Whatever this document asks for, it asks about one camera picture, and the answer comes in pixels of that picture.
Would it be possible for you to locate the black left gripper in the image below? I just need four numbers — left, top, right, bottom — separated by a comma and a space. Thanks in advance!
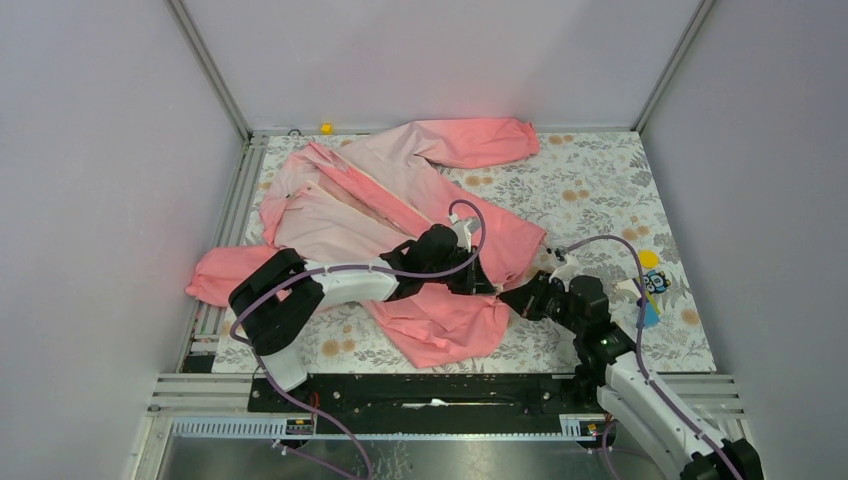
423, 245, 494, 295

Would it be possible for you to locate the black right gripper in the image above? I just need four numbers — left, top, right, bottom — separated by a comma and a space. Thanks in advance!
499, 270, 585, 336

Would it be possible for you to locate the pink zip-up jacket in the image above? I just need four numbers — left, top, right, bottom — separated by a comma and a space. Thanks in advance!
185, 117, 549, 370

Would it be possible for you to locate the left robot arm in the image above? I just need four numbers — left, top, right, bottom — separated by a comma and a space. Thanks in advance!
228, 221, 496, 411

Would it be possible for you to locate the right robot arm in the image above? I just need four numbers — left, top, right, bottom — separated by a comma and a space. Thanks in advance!
498, 271, 764, 479

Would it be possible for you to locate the floral patterned table mat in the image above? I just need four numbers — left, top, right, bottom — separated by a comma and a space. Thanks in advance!
202, 132, 717, 374

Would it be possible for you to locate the yellow round disc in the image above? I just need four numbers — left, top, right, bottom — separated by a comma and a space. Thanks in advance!
638, 250, 661, 269

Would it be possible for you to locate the cartoon sticker toy block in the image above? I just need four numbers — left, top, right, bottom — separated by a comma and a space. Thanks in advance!
614, 270, 671, 328

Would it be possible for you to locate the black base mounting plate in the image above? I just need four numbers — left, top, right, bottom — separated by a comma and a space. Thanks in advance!
247, 374, 612, 440

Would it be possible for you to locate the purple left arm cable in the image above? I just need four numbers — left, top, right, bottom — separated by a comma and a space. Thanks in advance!
227, 199, 488, 480

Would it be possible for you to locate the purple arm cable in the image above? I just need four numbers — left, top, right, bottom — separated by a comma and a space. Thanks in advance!
227, 199, 488, 480
553, 235, 746, 480

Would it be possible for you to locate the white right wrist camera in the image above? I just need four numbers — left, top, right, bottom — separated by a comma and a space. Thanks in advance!
549, 249, 582, 285

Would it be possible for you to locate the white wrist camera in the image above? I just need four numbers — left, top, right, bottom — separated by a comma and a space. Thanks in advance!
448, 213, 481, 251
549, 249, 582, 285

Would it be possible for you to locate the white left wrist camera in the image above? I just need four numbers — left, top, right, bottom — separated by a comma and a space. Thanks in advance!
448, 213, 481, 251

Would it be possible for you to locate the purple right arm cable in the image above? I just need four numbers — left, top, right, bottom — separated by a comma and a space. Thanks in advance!
553, 235, 746, 480

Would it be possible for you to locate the grey slotted cable duct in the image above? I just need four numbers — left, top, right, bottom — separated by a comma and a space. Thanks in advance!
172, 415, 602, 441

